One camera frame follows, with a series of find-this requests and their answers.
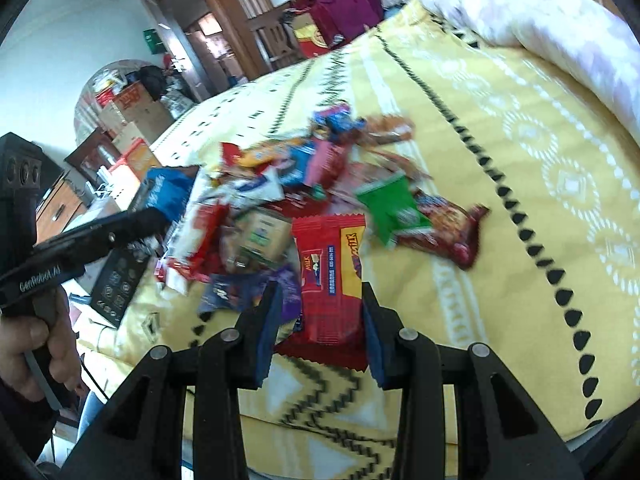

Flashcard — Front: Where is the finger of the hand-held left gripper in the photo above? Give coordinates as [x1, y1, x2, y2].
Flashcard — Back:
[32, 207, 172, 267]

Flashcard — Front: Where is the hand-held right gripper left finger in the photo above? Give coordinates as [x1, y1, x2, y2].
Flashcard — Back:
[60, 280, 286, 480]

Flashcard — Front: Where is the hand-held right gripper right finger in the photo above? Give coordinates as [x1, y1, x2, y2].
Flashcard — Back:
[360, 282, 586, 480]

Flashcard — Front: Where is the blue snack packet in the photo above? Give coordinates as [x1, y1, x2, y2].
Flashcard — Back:
[129, 166, 201, 229]

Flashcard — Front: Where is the red packet with yellow label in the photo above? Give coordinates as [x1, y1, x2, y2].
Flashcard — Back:
[274, 212, 372, 372]

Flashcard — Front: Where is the pile of snack packets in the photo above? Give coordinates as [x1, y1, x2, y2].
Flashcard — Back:
[152, 102, 492, 327]

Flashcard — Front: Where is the person's left forearm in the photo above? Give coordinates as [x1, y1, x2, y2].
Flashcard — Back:
[0, 377, 57, 461]

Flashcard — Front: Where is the person's left hand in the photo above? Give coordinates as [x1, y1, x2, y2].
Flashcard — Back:
[0, 285, 87, 413]

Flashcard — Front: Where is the wooden chest of drawers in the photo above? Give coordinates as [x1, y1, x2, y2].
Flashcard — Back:
[35, 170, 92, 242]

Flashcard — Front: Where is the black box with icons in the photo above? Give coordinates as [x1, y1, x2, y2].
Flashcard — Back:
[89, 239, 154, 330]

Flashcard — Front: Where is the large cardboard box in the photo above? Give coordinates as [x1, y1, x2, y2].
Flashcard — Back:
[111, 137, 164, 181]

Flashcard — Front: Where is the cardboard box with red print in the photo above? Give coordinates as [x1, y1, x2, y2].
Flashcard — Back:
[97, 82, 176, 136]

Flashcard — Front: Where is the black bag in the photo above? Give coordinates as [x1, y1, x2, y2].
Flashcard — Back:
[137, 65, 169, 102]

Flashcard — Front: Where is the yellow patterned bedsheet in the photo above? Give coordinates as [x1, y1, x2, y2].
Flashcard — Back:
[75, 0, 640, 461]

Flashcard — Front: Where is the carved wooden chair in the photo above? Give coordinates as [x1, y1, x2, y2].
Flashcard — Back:
[250, 12, 311, 69]

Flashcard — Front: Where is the brown wooden wardrobe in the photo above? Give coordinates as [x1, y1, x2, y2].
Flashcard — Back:
[182, 0, 342, 82]

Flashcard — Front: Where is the pale floral quilt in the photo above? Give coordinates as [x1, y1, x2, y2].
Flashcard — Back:
[416, 0, 640, 134]

